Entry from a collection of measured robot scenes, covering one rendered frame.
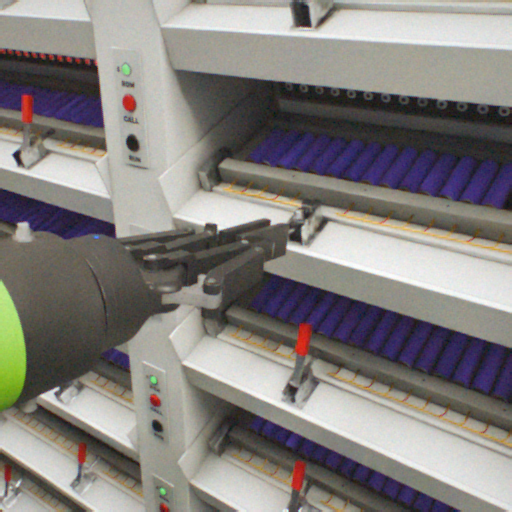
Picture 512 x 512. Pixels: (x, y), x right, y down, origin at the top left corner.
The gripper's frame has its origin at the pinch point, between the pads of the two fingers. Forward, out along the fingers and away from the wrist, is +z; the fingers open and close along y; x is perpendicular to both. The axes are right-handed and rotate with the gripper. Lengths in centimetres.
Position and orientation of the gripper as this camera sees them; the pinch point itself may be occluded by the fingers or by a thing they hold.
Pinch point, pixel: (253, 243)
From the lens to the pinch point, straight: 54.1
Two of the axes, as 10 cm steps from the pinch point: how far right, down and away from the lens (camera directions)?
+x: 0.9, -9.4, -3.2
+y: 8.1, 2.5, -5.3
